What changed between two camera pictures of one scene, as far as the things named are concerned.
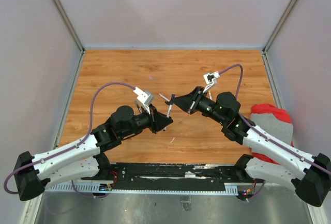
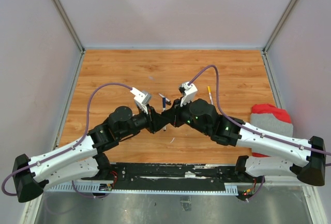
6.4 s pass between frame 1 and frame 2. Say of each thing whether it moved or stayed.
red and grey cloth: stayed
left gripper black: stayed
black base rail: stayed
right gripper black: moved
